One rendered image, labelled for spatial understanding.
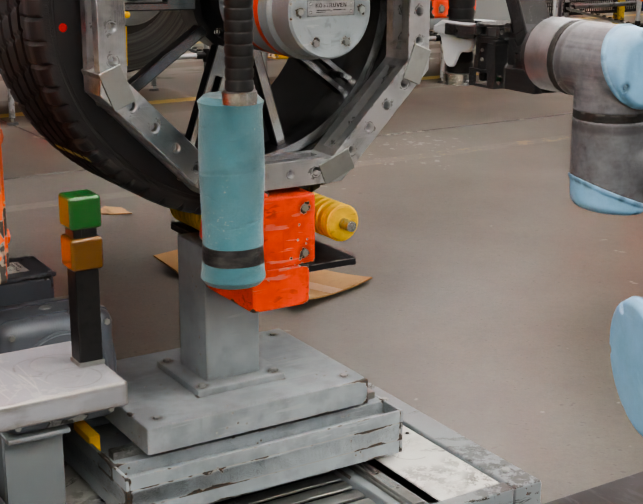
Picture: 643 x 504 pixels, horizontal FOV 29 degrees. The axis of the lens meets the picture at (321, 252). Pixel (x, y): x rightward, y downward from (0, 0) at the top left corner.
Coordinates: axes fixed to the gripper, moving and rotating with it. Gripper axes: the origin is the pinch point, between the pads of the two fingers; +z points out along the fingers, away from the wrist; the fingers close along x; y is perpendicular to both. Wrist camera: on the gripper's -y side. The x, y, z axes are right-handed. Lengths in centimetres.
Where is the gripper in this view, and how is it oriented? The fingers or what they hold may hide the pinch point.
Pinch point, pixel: (451, 22)
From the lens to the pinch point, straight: 174.9
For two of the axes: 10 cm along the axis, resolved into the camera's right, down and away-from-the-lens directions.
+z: -5.2, -2.3, 8.2
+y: 0.0, 9.6, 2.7
